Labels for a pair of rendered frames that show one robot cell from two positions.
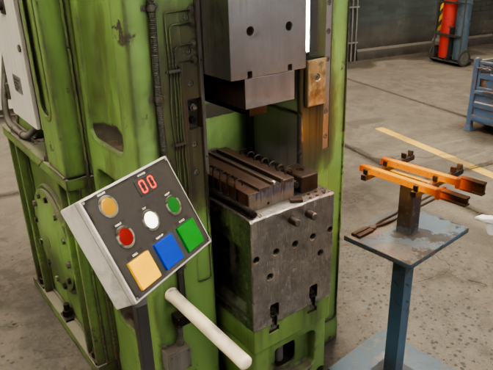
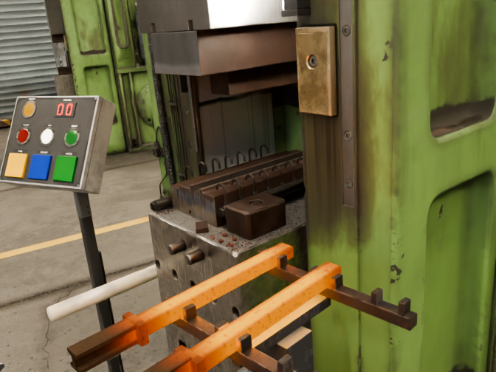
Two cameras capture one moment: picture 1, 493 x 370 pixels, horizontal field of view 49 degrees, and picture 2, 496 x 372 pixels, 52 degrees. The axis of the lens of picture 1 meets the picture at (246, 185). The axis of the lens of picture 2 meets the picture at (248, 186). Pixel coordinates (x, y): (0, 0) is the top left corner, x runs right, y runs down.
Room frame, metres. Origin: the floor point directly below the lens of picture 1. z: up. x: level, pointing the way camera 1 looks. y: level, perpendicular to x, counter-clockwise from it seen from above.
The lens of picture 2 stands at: (1.79, -1.29, 1.38)
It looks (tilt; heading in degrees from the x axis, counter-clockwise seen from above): 18 degrees down; 88
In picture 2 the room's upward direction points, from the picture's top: 5 degrees counter-clockwise
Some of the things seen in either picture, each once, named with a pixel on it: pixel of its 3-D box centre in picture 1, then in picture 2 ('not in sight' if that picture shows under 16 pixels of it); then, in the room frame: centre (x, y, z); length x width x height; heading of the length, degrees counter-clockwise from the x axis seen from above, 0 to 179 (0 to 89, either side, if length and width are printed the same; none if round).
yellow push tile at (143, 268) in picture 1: (143, 270); (17, 165); (1.15, 0.26, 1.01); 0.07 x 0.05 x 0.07; 151
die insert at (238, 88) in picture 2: (232, 98); (265, 74); (1.91, 0.04, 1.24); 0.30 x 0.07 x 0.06; 36
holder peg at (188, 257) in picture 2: (311, 214); (194, 257); (1.70, -0.22, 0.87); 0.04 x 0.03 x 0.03; 36
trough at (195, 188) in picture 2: (240, 164); (260, 169); (1.88, 0.02, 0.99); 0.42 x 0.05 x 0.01; 36
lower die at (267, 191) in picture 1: (236, 175); (255, 180); (1.87, 0.04, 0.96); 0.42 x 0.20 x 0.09; 36
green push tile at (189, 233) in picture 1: (189, 235); (66, 169); (1.33, 0.16, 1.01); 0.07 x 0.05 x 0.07; 151
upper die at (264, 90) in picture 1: (232, 78); (245, 44); (1.87, 0.04, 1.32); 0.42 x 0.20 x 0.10; 36
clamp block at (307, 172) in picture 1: (299, 178); (256, 215); (1.85, -0.20, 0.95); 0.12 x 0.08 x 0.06; 36
